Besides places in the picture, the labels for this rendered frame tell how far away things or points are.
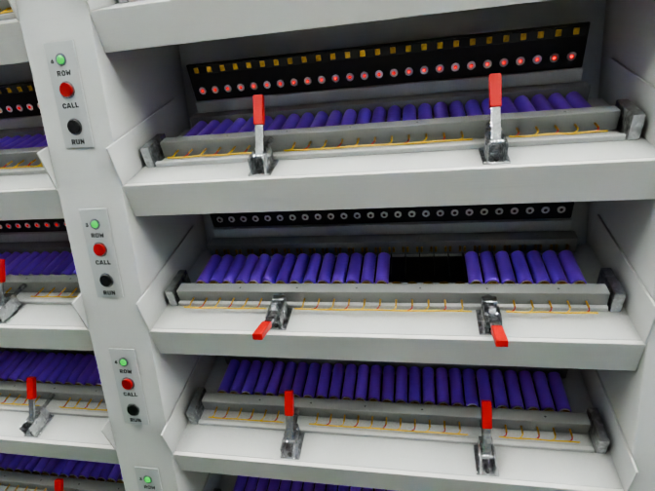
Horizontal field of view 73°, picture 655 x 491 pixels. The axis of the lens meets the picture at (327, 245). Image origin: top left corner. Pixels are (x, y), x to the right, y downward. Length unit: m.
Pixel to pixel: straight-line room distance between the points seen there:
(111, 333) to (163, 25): 0.41
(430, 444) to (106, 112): 0.60
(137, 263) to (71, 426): 0.35
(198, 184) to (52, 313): 0.34
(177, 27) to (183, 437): 0.57
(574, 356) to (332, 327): 0.28
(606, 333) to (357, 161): 0.35
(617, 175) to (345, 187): 0.28
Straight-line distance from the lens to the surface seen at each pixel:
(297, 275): 0.64
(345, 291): 0.59
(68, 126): 0.64
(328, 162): 0.54
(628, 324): 0.62
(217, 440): 0.75
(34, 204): 0.72
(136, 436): 0.78
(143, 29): 0.60
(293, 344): 0.59
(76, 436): 0.87
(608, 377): 0.71
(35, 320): 0.80
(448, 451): 0.69
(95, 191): 0.64
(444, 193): 0.51
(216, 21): 0.56
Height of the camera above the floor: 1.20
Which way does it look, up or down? 15 degrees down
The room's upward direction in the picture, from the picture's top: 4 degrees counter-clockwise
